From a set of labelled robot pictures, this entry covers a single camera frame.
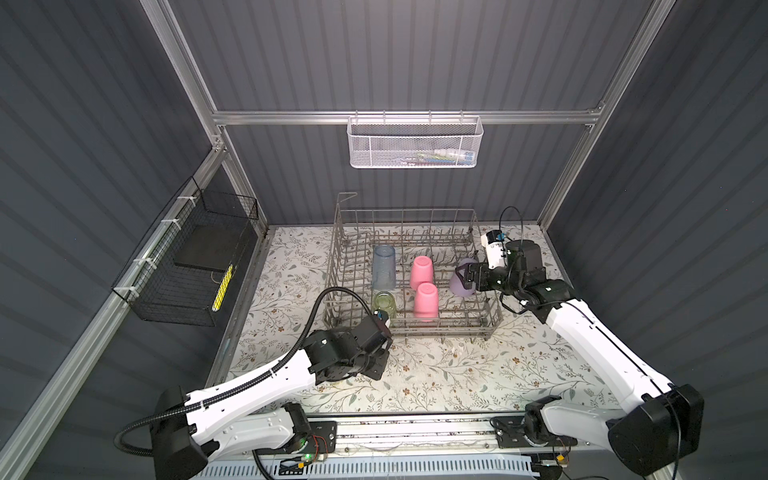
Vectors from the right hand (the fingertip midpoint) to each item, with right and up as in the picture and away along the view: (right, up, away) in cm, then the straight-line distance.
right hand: (473, 270), depth 79 cm
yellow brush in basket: (-62, -4, -10) cm, 63 cm away
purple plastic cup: (-5, -2, -4) cm, 7 cm away
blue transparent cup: (-24, 0, +15) cm, 29 cm away
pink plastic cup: (-12, -10, +7) cm, 17 cm away
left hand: (-24, -22, -5) cm, 33 cm away
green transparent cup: (-24, -8, 0) cm, 25 cm away
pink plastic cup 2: (-13, -1, +13) cm, 18 cm away
